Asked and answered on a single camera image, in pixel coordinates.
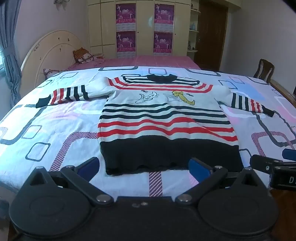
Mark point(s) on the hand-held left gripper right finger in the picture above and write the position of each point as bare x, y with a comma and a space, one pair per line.
198, 168

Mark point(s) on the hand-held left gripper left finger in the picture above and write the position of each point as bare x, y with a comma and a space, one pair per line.
89, 165

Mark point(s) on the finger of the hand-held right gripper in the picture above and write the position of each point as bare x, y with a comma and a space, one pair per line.
263, 163
290, 154

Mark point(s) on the striped knit sweater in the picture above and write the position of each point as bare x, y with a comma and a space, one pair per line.
161, 129

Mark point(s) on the printed bed sheet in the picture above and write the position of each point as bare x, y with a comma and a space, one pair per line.
53, 120

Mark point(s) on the wooden chair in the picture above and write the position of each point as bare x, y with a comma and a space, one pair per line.
263, 69

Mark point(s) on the white patterned pillow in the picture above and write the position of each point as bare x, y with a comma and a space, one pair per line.
50, 71

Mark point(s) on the orange patterned pillow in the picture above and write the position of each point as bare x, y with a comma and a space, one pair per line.
82, 55

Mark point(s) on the pink bed sheet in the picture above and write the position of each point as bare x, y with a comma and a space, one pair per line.
143, 61

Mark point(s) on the cream headboard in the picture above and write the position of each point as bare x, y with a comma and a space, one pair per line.
53, 51

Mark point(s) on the dark wooden door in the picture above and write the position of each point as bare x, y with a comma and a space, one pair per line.
211, 37

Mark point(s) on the corner shelf unit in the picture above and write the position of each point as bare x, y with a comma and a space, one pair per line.
193, 34

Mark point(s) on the blue figurine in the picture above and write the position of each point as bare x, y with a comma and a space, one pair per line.
193, 26

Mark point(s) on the grey curtain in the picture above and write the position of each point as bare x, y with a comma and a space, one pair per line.
9, 46

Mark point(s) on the cream wardrobe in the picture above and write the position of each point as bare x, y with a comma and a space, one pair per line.
143, 27

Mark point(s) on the wooden bed frame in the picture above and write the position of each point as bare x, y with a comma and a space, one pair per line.
281, 89

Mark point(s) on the magenta wall poster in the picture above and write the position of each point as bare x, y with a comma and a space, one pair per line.
163, 42
125, 14
126, 41
164, 14

